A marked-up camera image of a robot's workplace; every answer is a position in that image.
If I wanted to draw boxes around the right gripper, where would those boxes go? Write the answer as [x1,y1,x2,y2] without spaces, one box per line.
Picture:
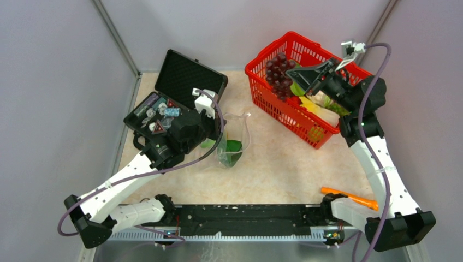
[285,57,357,114]

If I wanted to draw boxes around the red triangle card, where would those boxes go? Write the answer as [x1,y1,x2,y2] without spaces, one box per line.
[150,120,166,134]

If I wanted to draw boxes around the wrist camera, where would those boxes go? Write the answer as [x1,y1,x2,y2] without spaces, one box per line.
[335,40,366,72]
[192,88,218,119]

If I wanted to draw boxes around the green toy pepper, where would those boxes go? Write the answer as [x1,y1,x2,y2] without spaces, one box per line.
[200,138,216,149]

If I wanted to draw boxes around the green toy grapes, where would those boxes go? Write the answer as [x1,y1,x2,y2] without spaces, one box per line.
[325,102,350,117]

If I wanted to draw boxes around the dark red toy grapes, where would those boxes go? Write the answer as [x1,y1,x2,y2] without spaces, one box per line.
[265,52,296,101]

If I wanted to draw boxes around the clear zip top bag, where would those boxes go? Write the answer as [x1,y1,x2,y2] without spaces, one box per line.
[200,112,251,169]

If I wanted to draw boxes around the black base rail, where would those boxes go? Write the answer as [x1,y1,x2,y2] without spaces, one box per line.
[144,202,359,240]

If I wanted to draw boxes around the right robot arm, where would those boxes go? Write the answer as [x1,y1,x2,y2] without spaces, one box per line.
[286,58,436,252]

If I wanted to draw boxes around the green toy leaf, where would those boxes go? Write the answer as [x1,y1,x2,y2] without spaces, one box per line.
[290,81,306,97]

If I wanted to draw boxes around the orange toy carrot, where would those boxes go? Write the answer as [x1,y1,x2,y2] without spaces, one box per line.
[320,187,379,211]

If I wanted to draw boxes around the red plastic basket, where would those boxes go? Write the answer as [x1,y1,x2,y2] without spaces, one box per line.
[245,31,387,149]

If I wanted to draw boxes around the black poker chip case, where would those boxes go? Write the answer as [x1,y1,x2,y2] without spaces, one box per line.
[123,49,228,140]

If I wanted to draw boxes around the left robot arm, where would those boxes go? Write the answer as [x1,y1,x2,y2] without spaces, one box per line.
[57,108,225,249]

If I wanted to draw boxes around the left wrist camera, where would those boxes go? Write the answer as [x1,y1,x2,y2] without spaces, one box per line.
[192,88,218,119]

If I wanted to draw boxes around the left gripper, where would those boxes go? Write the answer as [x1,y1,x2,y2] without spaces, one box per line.
[183,108,227,154]

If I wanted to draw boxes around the toy cauliflower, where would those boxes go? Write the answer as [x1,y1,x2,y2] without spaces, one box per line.
[306,91,333,108]

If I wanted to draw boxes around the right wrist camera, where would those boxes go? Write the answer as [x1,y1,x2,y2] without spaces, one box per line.
[335,40,366,72]

